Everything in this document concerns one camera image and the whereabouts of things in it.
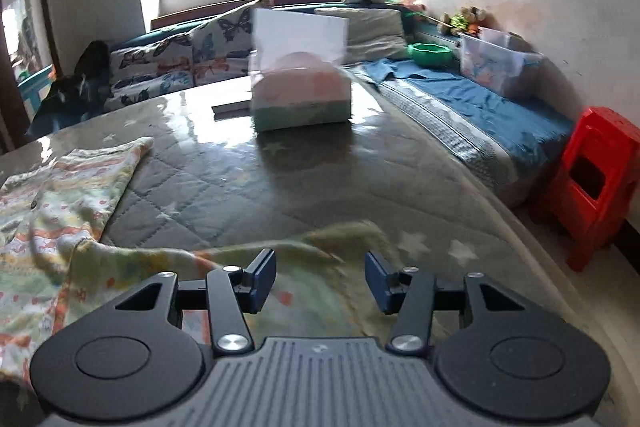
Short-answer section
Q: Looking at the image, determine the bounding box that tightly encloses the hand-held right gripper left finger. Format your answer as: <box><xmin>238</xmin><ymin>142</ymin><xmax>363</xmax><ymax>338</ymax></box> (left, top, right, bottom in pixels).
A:
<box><xmin>114</xmin><ymin>248</ymin><xmax>278</xmax><ymax>355</ymax></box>

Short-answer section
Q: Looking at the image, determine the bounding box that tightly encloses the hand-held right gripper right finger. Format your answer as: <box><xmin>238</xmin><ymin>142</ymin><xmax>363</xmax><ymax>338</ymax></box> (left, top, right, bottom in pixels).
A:
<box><xmin>364</xmin><ymin>251</ymin><xmax>528</xmax><ymax>354</ymax></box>

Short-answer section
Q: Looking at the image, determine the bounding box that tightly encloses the pastel printed baby garment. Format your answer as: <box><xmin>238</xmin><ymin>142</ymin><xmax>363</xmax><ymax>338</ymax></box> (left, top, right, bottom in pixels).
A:
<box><xmin>0</xmin><ymin>136</ymin><xmax>441</xmax><ymax>385</ymax></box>

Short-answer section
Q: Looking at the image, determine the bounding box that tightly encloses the grey quilted star table cover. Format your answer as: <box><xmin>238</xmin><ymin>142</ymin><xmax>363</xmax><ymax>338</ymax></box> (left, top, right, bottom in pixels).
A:
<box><xmin>0</xmin><ymin>68</ymin><xmax>640</xmax><ymax>427</ymax></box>

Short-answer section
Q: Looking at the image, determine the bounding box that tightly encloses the dark flat remote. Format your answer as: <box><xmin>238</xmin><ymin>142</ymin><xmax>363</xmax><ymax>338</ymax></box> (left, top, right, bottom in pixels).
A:
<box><xmin>212</xmin><ymin>102</ymin><xmax>252</xmax><ymax>120</ymax></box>

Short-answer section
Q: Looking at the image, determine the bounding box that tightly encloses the blue bed sheet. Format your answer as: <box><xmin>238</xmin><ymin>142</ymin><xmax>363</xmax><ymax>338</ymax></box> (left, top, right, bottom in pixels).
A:
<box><xmin>358</xmin><ymin>58</ymin><xmax>574</xmax><ymax>180</ymax></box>

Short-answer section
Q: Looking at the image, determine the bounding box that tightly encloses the tissue box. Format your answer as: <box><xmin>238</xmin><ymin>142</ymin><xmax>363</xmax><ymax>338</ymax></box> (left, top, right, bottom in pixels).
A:
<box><xmin>248</xmin><ymin>7</ymin><xmax>354</xmax><ymax>132</ymax></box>

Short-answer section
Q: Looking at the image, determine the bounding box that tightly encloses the green plastic bowl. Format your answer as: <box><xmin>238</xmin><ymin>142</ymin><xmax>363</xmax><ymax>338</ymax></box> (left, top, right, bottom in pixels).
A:
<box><xmin>407</xmin><ymin>43</ymin><xmax>454</xmax><ymax>67</ymax></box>

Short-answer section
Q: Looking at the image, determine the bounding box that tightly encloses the butterfly print pillow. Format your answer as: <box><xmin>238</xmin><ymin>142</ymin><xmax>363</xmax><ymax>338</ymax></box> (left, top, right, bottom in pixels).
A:
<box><xmin>108</xmin><ymin>0</ymin><xmax>275</xmax><ymax>104</ymax></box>

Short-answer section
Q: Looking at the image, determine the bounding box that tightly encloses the red plastic stool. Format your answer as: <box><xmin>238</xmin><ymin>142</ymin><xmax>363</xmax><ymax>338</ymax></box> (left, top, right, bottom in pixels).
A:
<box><xmin>533</xmin><ymin>106</ymin><xmax>640</xmax><ymax>272</ymax></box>

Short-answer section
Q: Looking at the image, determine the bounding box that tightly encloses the clear plastic storage box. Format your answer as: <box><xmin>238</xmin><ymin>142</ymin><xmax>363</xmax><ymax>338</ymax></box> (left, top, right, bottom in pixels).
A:
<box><xmin>458</xmin><ymin>28</ymin><xmax>544</xmax><ymax>99</ymax></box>

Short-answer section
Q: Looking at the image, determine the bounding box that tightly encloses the grey striped pillow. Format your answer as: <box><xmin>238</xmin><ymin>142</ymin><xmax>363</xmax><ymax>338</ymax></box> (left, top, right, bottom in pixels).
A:
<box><xmin>314</xmin><ymin>5</ymin><xmax>409</xmax><ymax>64</ymax></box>

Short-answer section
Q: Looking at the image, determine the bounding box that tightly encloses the dark cloth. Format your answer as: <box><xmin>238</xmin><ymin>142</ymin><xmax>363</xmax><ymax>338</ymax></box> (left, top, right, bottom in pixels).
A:
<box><xmin>27</xmin><ymin>41</ymin><xmax>112</xmax><ymax>138</ymax></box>

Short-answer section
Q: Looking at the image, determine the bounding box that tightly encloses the brown plush toy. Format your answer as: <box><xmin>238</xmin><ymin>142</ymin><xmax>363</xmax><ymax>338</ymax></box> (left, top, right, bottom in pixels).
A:
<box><xmin>441</xmin><ymin>6</ymin><xmax>489</xmax><ymax>37</ymax></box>

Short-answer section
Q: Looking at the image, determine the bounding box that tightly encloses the wooden door frame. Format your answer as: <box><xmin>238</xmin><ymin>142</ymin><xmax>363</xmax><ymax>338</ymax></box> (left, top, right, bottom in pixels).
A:
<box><xmin>0</xmin><ymin>0</ymin><xmax>62</xmax><ymax>152</ymax></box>

